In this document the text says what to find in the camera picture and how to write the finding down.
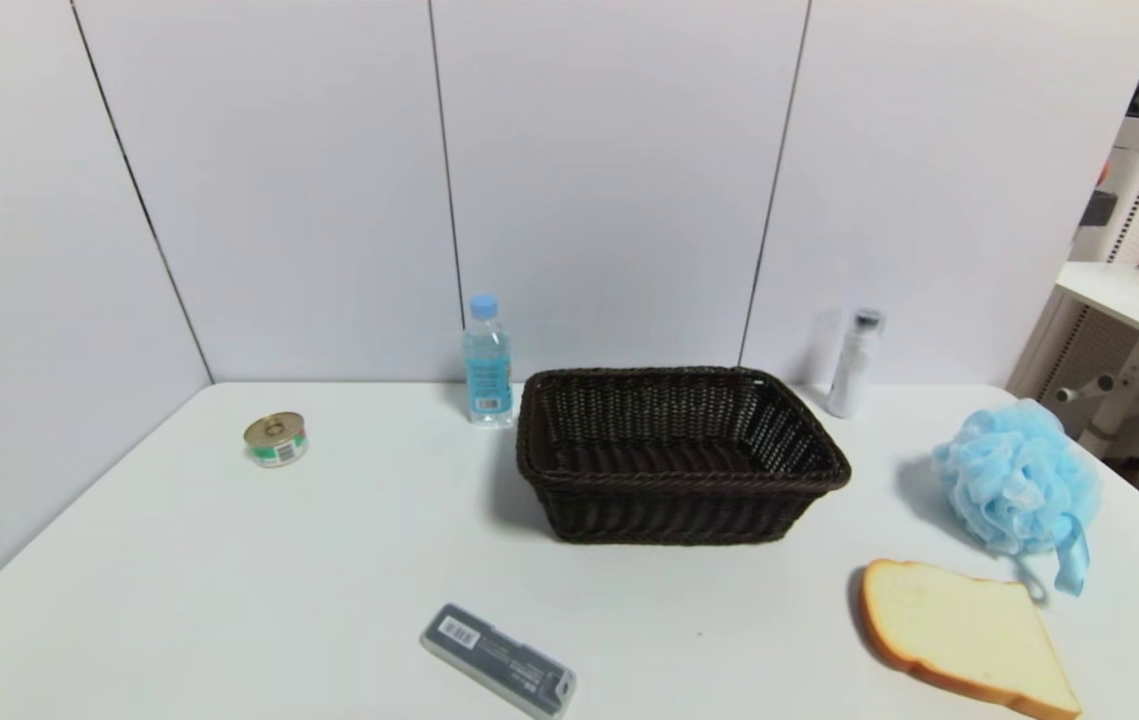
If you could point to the light blue mesh bath loofah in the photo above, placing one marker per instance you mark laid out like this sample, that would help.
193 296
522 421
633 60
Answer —
1014 480

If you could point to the dark brown wicker basket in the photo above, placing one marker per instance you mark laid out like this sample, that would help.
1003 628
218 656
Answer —
669 500

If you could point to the clear water bottle blue cap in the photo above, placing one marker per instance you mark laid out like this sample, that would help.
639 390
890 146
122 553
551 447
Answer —
487 380

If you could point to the white bottle dark cap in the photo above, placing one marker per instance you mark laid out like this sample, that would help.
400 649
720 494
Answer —
851 370

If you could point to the small tin can green label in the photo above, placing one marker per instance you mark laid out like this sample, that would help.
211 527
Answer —
275 438

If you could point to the grey rectangular plastic case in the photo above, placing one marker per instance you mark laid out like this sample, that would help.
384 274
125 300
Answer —
499 660

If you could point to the white bread slice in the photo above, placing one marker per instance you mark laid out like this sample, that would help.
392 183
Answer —
959 630

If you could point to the small dark box on panel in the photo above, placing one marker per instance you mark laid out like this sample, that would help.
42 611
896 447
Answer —
1097 208

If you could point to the white side desk top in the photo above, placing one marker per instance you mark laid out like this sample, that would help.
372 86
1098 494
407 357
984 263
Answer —
1119 295

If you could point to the white desk leg frame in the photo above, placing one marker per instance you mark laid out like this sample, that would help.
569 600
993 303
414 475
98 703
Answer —
1129 390

